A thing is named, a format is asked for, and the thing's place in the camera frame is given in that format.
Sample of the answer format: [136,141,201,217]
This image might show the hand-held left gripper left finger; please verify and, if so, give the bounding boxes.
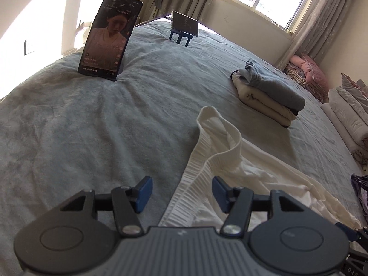
[59,176,153,238]

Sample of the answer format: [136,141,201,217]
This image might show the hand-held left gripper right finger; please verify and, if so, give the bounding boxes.
[212,176,312,238]

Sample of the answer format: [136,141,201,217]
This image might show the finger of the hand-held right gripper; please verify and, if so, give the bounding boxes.
[334,221,368,243]

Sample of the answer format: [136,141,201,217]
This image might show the white pants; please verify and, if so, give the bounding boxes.
[158,106,363,230]

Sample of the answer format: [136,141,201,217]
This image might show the purple garment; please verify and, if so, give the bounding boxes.
[352,182,368,209]

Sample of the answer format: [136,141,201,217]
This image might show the folded cream garment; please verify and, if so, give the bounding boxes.
[232,70,296,127]

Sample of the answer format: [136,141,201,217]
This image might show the folded grey quilt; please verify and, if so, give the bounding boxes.
[320,88,368,161]

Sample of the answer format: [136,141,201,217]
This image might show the striped cloth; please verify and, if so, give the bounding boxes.
[283,63,305,82]

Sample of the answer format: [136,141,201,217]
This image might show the grey pillow with pink trim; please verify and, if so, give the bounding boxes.
[341,73,368,98]

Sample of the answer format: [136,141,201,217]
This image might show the large black smartphone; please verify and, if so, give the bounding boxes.
[78,0,143,79]

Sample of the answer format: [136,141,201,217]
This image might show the blue legged phone stand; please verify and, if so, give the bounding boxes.
[169,29,193,48]

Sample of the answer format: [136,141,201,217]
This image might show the small black smartphone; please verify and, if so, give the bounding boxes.
[171,11,199,36]

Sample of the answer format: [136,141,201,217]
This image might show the small dark hanging object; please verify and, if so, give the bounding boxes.
[152,0,166,18]

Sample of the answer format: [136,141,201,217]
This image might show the white charging cable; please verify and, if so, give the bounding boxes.
[135,16,173,26]

